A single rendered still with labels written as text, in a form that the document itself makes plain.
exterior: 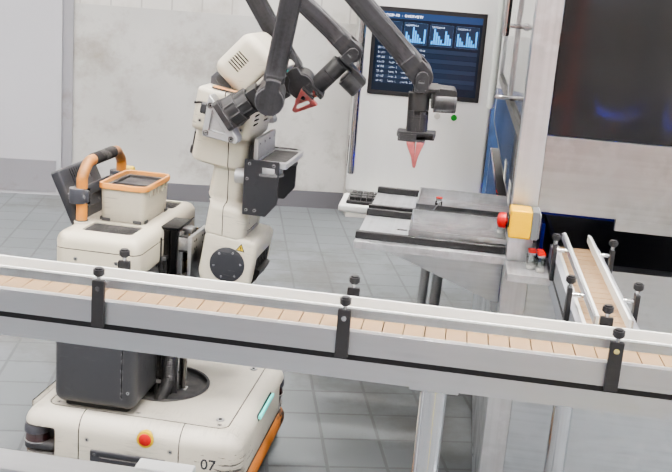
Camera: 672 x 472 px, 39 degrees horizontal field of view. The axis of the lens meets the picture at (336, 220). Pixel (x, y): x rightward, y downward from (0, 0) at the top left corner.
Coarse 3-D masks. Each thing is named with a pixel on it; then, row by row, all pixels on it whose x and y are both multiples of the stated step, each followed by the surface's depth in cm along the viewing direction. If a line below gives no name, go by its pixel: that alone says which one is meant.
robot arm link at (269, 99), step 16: (288, 0) 241; (288, 16) 242; (288, 32) 244; (272, 48) 246; (288, 48) 246; (272, 64) 248; (272, 80) 247; (256, 96) 249; (272, 96) 249; (272, 112) 251
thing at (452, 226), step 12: (420, 216) 282; (432, 216) 281; (444, 216) 281; (456, 216) 280; (468, 216) 280; (480, 216) 279; (420, 228) 273; (432, 228) 274; (444, 228) 275; (456, 228) 276; (468, 228) 277; (480, 228) 278; (492, 228) 280; (456, 240) 256; (468, 240) 255; (480, 240) 255; (492, 240) 254; (504, 240) 254
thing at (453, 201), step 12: (420, 192) 309; (432, 192) 314; (444, 192) 314; (456, 192) 313; (468, 192) 312; (420, 204) 289; (432, 204) 305; (444, 204) 307; (456, 204) 308; (468, 204) 310; (480, 204) 311; (492, 204) 312; (504, 204) 312; (492, 216) 287
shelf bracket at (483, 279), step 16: (400, 256) 262; (416, 256) 262; (432, 272) 262; (448, 272) 262; (464, 272) 261; (480, 272) 260; (496, 272) 260; (464, 288) 262; (480, 288) 261; (496, 288) 261
